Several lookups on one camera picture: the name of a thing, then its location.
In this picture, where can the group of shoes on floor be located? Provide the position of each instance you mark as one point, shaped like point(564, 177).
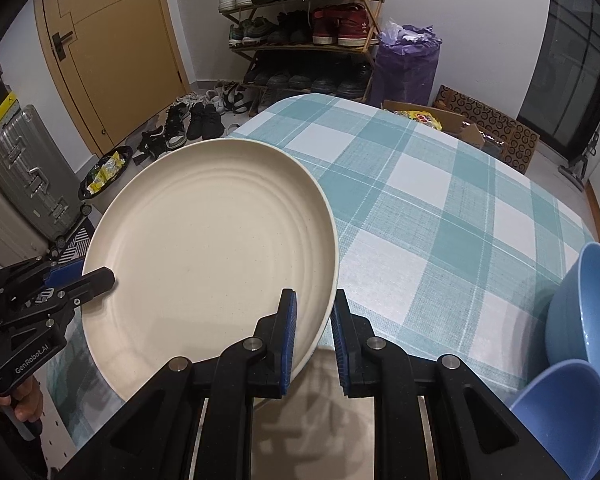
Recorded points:
point(195, 115)

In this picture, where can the silver suitcase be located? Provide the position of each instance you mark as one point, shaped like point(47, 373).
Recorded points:
point(25, 170)

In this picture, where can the black framed glass door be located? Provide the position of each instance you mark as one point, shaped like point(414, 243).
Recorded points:
point(570, 50)

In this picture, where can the person's left hand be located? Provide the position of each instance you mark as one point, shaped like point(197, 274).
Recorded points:
point(30, 400)

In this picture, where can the patterned cardboard box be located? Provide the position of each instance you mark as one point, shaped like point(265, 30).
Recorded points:
point(505, 130)

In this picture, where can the wooden door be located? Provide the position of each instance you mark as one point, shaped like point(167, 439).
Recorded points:
point(115, 50)

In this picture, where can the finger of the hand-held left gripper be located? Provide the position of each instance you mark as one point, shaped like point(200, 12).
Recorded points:
point(92, 282)
point(62, 271)

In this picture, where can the purple plastic bag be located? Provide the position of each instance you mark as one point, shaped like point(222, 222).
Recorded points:
point(407, 70)

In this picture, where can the black tray with yellow packets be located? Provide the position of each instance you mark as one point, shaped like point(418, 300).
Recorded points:
point(102, 175)

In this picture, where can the black white striped mat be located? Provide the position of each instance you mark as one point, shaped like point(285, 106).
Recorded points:
point(75, 245)

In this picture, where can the open cardboard box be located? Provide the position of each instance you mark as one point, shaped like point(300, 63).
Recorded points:
point(450, 120)

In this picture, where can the person's left forearm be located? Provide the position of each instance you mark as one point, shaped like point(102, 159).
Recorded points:
point(5, 450)

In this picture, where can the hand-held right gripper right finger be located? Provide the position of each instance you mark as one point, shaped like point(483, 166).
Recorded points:
point(342, 345)

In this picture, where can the cream round plate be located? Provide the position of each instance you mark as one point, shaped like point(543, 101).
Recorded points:
point(205, 270)

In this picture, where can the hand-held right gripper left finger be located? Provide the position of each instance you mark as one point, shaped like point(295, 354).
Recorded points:
point(287, 340)

